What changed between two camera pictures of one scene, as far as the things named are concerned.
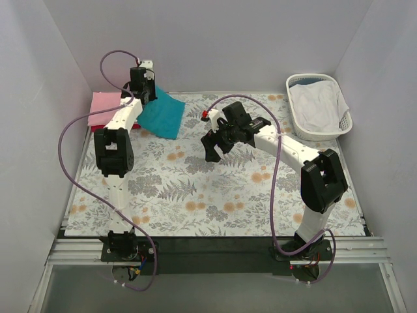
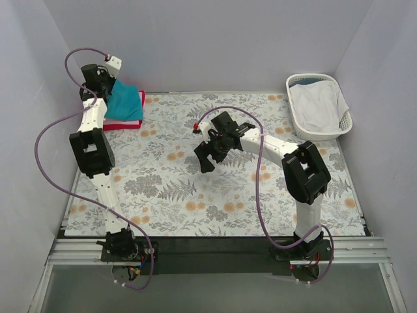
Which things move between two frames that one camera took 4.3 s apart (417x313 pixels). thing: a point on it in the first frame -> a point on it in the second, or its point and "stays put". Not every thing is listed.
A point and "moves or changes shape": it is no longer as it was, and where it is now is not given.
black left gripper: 147,96 -> 102,90
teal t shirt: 161,117 moves or changes shape
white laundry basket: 320,110 stays put
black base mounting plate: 217,255 stays put
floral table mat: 239,167 stays put
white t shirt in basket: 318,105 stays put
